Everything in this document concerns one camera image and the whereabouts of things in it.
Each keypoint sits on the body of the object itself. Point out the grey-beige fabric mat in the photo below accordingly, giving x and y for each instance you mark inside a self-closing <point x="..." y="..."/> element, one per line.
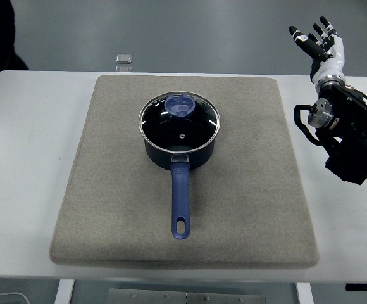
<point x="107" y="190"/>

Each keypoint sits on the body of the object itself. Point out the black control box under table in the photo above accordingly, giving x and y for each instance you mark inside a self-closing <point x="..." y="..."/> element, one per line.
<point x="365" y="287"/>

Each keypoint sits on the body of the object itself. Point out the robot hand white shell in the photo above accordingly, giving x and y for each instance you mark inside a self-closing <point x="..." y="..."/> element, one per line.
<point x="333" y="60"/>

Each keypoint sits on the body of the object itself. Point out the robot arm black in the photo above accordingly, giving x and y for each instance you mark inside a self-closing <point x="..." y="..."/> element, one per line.
<point x="354" y="126"/>

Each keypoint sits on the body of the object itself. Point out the small metal floor plate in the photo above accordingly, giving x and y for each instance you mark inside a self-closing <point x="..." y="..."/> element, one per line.
<point x="124" y="58"/>
<point x="123" y="68"/>

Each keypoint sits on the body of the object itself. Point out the glass pot lid blue knob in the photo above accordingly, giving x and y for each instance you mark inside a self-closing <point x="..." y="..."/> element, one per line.
<point x="158" y="126"/>

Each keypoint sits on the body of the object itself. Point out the white table leg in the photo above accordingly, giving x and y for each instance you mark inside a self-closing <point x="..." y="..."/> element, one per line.
<point x="304" y="294"/>
<point x="64" y="293"/>

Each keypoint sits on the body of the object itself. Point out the grey metal plate with screws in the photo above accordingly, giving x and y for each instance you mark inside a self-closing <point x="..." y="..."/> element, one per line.
<point x="155" y="297"/>

